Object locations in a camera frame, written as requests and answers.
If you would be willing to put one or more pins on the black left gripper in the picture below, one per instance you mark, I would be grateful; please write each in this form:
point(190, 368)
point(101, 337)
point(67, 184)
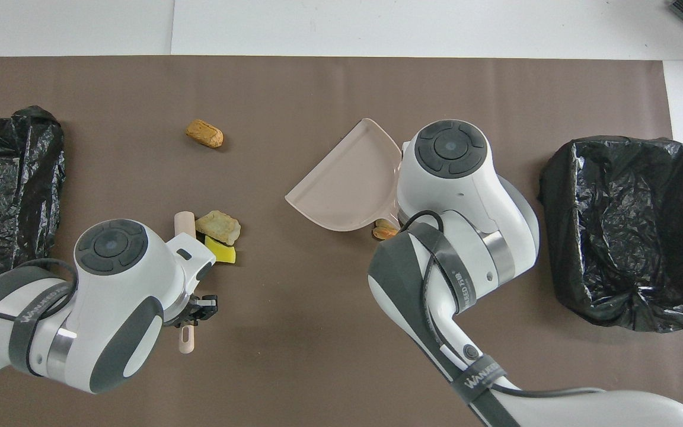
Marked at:
point(178, 321)

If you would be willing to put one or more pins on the small yellow sponge piece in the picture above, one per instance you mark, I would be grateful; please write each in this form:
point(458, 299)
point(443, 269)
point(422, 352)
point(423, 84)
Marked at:
point(223, 252)

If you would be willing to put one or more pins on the greenish toy croissant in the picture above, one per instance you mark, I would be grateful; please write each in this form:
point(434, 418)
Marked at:
point(218, 225)

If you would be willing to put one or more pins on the brown toy bread loaf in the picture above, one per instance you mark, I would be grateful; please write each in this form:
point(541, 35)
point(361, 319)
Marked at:
point(205, 134)

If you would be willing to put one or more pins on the pink plastic dustpan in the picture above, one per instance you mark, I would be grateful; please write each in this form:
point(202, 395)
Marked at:
point(347, 184)

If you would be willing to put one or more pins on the orange striped toy croissant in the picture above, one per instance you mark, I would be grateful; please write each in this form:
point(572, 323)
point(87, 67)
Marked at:
point(384, 231)

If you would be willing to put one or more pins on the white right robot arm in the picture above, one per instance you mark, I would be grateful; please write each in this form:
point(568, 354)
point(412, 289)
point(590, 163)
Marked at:
point(454, 190)

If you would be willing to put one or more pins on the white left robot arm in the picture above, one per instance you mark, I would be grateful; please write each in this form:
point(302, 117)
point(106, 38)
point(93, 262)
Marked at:
point(110, 284)

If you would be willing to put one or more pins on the brown table mat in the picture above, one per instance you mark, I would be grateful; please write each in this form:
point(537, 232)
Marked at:
point(140, 77)

